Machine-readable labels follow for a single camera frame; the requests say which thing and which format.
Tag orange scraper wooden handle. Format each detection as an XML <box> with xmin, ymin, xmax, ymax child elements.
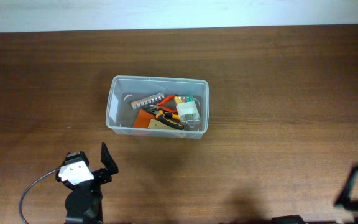
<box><xmin>131</xmin><ymin>109</ymin><xmax>186</xmax><ymax>138</ymax></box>

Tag orange bit holder strip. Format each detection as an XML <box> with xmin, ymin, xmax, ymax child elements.
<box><xmin>131</xmin><ymin>93</ymin><xmax>165</xmax><ymax>110</ymax></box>

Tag orange black combination pliers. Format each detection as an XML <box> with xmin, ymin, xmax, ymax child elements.
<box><xmin>145</xmin><ymin>107</ymin><xmax>185</xmax><ymax>130</ymax></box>

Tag red black side cutters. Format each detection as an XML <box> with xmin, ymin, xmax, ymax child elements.
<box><xmin>146</xmin><ymin>95</ymin><xmax>177</xmax><ymax>113</ymax></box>

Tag clear screwdriver set pack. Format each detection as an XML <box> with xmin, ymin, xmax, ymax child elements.
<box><xmin>174</xmin><ymin>96</ymin><xmax>201</xmax><ymax>128</ymax></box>

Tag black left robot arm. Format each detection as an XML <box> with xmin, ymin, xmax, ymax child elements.
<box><xmin>55</xmin><ymin>142</ymin><xmax>119</xmax><ymax>224</ymax></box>

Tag clear plastic container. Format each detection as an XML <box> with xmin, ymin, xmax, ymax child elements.
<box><xmin>106</xmin><ymin>75</ymin><xmax>209</xmax><ymax>139</ymax></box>

